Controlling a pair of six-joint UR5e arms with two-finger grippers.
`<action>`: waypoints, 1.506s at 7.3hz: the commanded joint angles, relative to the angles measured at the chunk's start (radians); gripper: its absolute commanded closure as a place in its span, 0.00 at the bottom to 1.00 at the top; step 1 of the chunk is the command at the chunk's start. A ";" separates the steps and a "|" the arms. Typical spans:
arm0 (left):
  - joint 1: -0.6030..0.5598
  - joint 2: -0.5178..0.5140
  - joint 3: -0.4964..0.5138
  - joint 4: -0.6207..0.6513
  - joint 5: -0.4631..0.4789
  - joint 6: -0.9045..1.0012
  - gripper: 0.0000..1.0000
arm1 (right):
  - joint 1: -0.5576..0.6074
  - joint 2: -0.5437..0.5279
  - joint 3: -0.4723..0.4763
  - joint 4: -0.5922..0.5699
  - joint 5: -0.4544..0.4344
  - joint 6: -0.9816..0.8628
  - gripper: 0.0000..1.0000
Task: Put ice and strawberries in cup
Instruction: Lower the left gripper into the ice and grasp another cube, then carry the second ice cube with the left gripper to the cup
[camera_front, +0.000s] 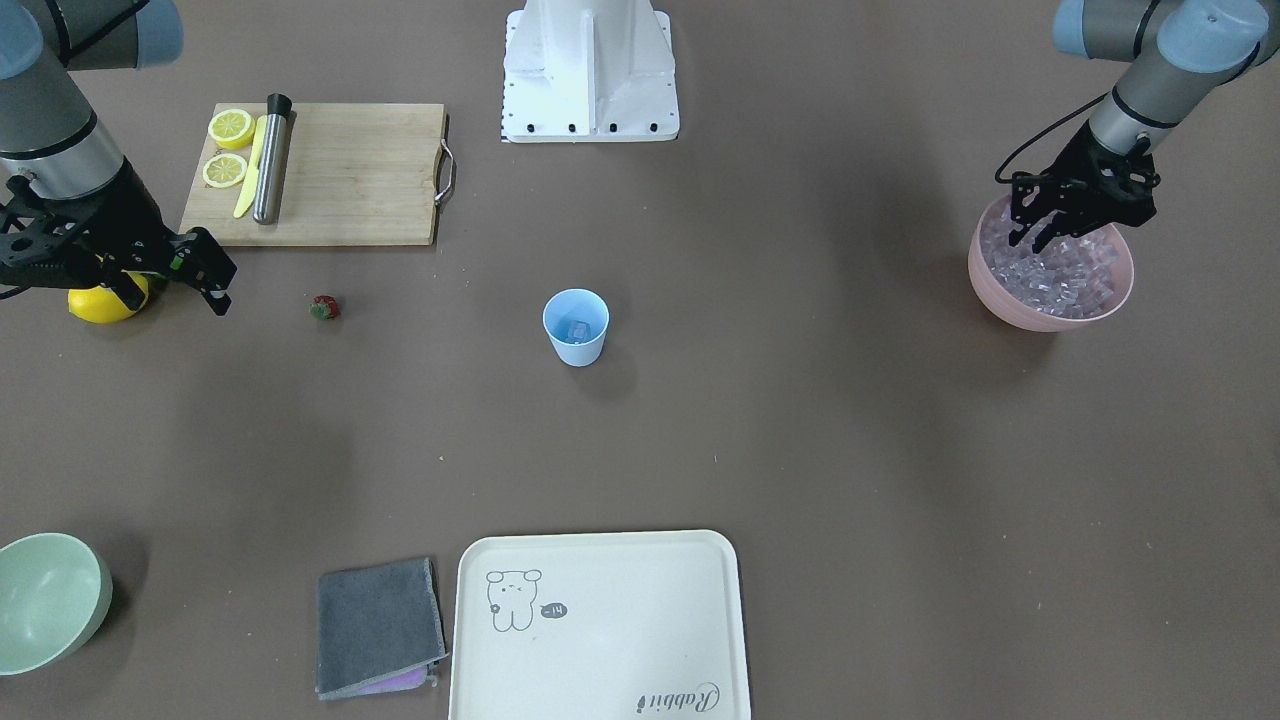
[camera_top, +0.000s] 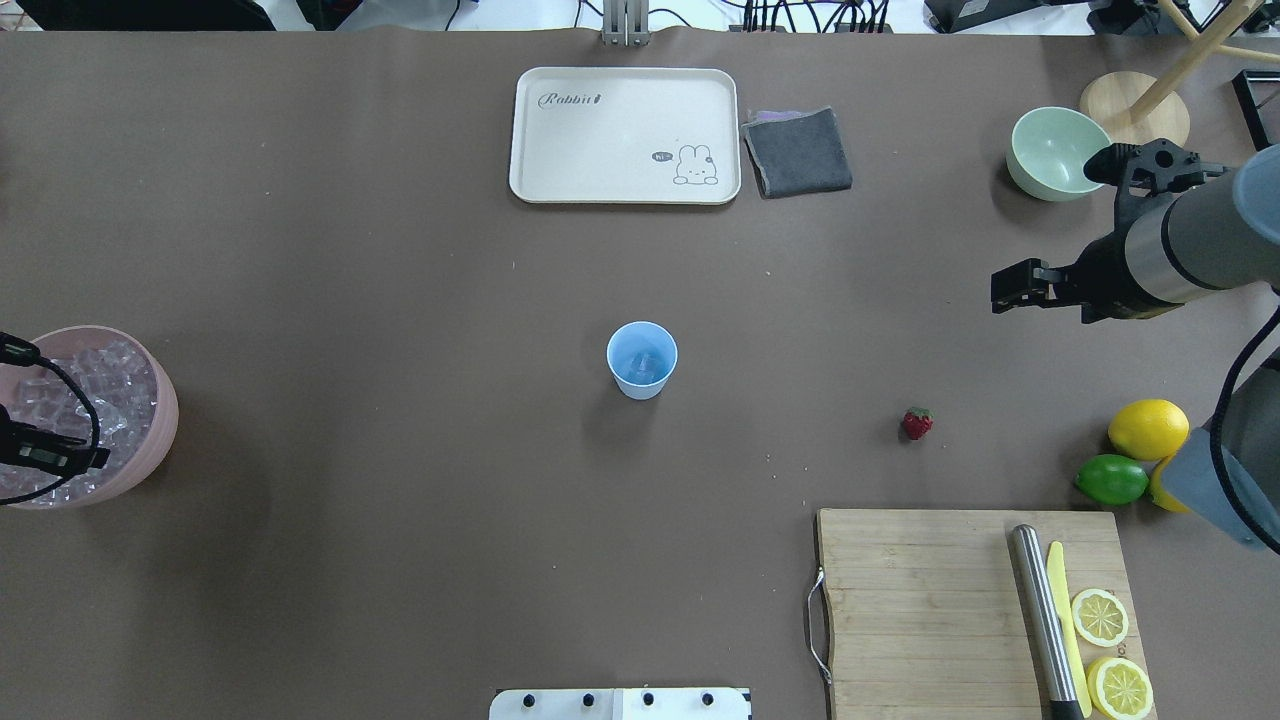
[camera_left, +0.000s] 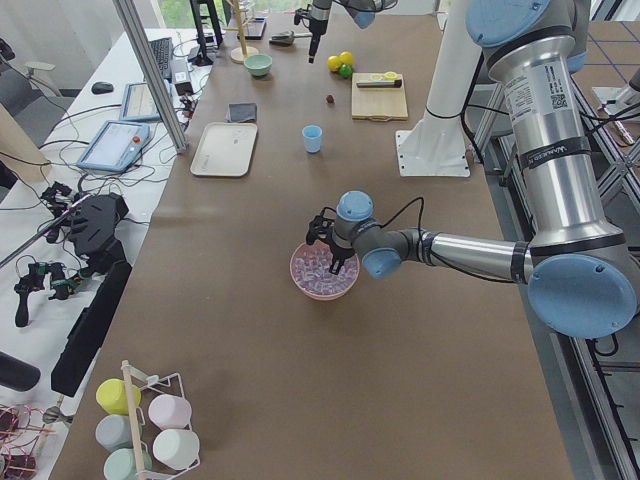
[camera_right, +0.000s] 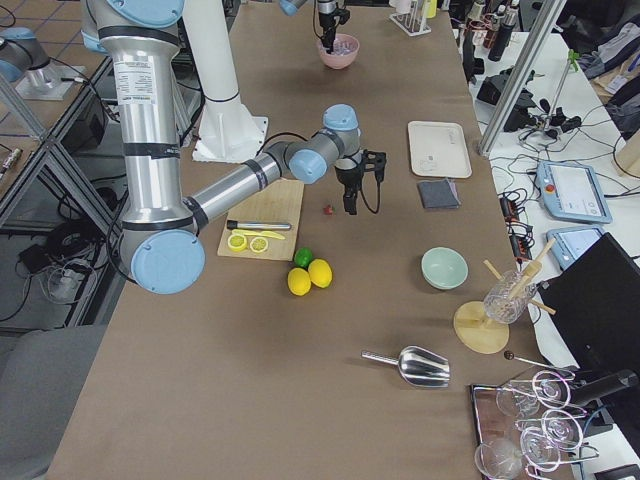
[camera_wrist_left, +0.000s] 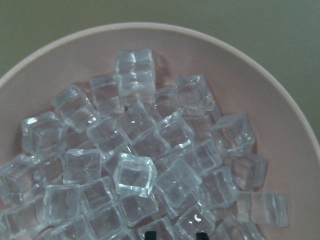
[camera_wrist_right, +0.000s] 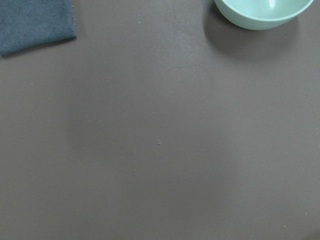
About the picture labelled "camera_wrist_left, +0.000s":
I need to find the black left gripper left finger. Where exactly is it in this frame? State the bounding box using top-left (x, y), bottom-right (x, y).
top-left (144, 231), bottom-right (157, 240)

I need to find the pink bowl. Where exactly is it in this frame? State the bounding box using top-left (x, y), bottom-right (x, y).
top-left (0, 22), bottom-right (320, 240)

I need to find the pile of ice cubes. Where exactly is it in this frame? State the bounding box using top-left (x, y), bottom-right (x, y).
top-left (0, 49), bottom-right (290, 240)

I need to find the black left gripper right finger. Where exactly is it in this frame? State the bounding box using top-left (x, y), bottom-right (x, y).
top-left (196, 232), bottom-right (208, 240)

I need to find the clear ice cube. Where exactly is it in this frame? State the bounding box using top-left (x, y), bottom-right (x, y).
top-left (112, 152), bottom-right (158, 198)

